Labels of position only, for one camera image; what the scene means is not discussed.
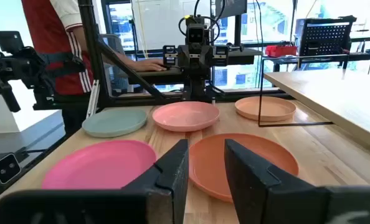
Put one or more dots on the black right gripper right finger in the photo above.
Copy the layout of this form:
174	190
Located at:
253	186

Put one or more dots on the peach orange plate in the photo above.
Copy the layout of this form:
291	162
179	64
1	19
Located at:
275	109

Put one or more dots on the whiteboard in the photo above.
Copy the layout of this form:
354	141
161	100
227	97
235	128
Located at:
160	25

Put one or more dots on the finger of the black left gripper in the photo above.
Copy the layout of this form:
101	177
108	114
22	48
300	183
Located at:
221	56
169	56

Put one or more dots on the dark orange plate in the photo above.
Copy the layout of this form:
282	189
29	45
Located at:
206	165

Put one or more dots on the red storage box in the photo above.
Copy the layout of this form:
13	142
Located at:
280	51

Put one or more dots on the black pegboard panel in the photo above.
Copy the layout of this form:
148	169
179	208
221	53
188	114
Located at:
325	37

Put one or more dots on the person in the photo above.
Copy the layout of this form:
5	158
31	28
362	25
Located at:
48	31

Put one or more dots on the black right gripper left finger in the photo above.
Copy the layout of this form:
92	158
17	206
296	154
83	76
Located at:
175	168

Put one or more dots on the black aluminium table frame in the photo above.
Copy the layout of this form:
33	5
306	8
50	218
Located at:
92	46

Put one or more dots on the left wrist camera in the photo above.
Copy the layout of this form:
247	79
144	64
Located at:
196	34

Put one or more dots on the black monitor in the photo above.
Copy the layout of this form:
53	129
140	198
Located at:
231	7

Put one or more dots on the small black depth camera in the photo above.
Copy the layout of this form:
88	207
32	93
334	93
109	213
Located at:
6	168

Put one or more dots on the grey office chair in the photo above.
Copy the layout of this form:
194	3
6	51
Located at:
115	43

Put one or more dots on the person's hand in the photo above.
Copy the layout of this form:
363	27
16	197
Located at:
150	64

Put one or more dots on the teal plate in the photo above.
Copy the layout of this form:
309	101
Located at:
115	123

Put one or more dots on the grey desk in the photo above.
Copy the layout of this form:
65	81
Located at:
150	76

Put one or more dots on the black workbench table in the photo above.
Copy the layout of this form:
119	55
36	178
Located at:
365	56

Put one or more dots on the magenta plate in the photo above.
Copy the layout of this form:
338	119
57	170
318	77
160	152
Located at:
101	165

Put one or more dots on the salmon pink plate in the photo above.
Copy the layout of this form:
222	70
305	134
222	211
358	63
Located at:
185	116

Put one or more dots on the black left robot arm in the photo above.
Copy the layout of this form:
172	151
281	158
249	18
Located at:
197	87

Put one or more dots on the silver metal bracket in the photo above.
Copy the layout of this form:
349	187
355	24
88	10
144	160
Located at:
93	99

